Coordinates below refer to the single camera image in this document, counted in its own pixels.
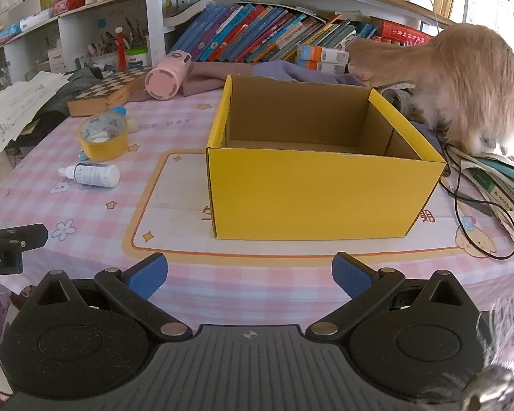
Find orange fluffy cat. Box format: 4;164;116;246
347;23;514;155

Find dark grey cloth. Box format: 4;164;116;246
26;66;106;125

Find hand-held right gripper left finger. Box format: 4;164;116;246
36;252;193;339

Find wooden chessboard box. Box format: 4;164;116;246
67;67;152;117

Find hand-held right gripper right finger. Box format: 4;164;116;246
306;252;469;339

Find white paper sheets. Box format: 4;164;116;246
0;71;69;155

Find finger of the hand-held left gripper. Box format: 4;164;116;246
0;224;49;251

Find white bookshelf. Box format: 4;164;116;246
0;0;459;95

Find thick red book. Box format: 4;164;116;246
379;21;433;46

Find white dropper bottle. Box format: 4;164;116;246
58;163;121;188

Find yellow cardboard box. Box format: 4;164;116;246
206;74;448;240

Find pile of books and newspapers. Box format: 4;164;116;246
443;141;514;253

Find red glue bottle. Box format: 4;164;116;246
115;26;127;70

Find row of colourful books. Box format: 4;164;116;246
171;3;380;64

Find pink thermos bottle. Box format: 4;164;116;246
145;50;193;100

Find yellow tape roll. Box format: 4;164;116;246
78;113;129;162

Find purple pink cloth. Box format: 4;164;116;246
181;61;369;97

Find white green jar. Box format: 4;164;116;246
125;46;150;67

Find black cable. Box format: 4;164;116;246
432;128;514;262

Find orange white carton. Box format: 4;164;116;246
297;44;350;63
302;60;348;74

